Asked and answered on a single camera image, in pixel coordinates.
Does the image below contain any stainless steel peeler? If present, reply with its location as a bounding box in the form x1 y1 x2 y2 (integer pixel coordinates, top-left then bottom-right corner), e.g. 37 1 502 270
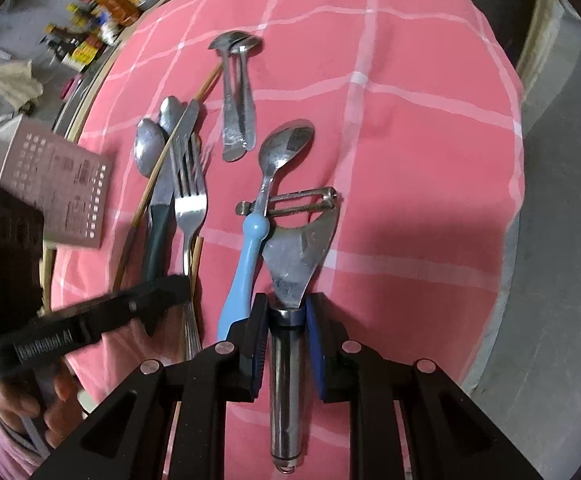
234 186 342 475

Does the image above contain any pink checked tablecloth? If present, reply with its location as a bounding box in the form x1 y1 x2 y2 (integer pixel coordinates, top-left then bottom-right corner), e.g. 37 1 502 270
48 0 526 480

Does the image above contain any stainless steel fork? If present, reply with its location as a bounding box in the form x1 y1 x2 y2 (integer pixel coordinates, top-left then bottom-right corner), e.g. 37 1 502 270
169 132 208 361

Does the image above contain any round table with wooden rim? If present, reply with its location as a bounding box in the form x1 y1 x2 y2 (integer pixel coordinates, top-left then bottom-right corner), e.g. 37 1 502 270
40 0 561 406

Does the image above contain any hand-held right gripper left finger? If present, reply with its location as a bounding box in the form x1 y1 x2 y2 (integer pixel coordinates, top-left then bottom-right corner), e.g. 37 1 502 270
35 292 271 480

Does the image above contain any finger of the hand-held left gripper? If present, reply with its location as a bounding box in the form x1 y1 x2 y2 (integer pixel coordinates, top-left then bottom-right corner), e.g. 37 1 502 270
0 189 47 317
95 274 192 338

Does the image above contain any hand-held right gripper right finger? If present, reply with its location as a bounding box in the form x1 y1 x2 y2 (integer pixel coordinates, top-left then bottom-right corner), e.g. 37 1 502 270
305 292 546 480

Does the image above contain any patterned handle steel spoon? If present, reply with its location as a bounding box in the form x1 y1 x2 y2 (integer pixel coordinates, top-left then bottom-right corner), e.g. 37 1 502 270
230 35 264 153
208 31 251 163

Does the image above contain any wooden chopstick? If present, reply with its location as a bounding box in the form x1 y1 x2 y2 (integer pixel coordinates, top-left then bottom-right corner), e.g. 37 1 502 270
113 66 222 291
188 236 204 278

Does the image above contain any dark handled table knife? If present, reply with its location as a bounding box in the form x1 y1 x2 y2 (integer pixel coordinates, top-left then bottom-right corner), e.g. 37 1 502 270
140 99 201 288

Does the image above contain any blue handled steel spoon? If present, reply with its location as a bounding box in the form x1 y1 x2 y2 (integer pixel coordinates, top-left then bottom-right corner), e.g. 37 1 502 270
217 119 316 345

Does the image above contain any beige rag cloth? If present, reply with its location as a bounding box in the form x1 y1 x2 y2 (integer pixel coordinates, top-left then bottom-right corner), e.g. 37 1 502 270
0 59 44 111

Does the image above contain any plain steel spoon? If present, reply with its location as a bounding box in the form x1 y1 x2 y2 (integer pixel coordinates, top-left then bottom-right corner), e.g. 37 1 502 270
132 116 167 179
158 95 185 136

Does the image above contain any person's left hand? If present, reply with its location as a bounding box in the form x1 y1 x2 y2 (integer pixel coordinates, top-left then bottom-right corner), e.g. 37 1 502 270
0 359 85 450

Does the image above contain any pink perforated utensil holder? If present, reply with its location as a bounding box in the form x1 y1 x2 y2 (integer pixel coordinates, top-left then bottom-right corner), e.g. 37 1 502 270
0 114 114 250

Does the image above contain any group of sauce bottles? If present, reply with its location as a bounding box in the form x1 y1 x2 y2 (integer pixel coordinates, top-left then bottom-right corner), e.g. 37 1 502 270
43 0 146 72

